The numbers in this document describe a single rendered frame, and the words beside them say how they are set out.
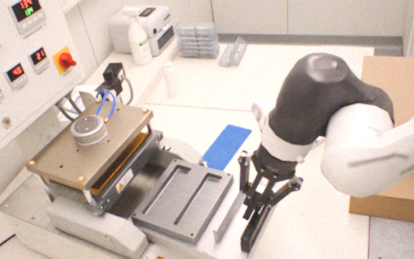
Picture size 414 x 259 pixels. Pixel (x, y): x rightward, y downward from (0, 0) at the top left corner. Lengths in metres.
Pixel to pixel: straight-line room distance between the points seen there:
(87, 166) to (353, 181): 0.58
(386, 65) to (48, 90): 0.88
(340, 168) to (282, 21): 2.93
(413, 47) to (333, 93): 2.46
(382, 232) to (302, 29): 2.45
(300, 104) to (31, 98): 0.66
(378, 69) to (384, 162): 0.69
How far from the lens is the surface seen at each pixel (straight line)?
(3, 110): 1.03
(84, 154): 1.00
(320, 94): 0.62
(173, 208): 0.97
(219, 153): 1.44
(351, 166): 0.59
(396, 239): 1.24
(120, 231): 0.96
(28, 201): 1.23
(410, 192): 1.21
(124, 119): 1.07
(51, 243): 1.21
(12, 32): 1.02
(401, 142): 0.58
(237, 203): 0.97
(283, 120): 0.67
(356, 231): 1.23
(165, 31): 2.00
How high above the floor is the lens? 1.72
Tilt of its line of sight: 39 degrees down
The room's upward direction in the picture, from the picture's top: 11 degrees counter-clockwise
